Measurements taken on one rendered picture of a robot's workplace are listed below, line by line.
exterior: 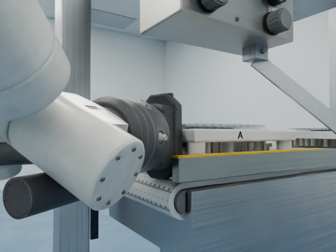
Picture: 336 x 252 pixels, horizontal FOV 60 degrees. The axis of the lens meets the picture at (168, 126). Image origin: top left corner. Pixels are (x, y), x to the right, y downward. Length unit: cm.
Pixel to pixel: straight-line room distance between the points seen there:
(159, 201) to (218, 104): 469
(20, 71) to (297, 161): 47
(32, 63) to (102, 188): 10
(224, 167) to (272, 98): 395
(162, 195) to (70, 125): 21
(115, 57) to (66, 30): 534
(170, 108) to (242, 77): 437
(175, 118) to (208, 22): 13
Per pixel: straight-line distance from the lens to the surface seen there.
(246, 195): 46
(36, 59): 17
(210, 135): 43
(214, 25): 41
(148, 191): 44
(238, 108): 474
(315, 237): 72
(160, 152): 33
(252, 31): 45
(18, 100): 18
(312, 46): 414
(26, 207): 26
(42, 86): 18
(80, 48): 64
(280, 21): 45
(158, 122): 33
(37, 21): 17
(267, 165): 49
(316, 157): 61
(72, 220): 64
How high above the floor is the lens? 90
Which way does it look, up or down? 1 degrees up
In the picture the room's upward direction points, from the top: straight up
